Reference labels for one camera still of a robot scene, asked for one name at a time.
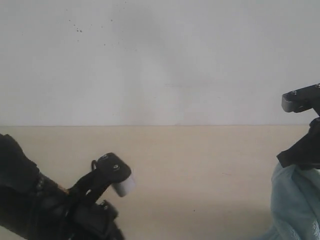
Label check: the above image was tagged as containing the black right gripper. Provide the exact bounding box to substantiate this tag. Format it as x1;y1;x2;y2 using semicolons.
276;117;320;170

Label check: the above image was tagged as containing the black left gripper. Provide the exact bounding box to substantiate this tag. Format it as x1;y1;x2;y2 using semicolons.
32;200;125;240

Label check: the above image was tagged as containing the light blue fleece towel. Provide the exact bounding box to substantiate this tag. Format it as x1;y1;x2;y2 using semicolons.
256;163;320;240

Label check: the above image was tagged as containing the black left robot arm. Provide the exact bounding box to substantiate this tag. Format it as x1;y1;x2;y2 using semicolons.
0;134;132;240

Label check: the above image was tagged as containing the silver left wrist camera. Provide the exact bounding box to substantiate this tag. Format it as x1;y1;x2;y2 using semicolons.
69;152;135;206

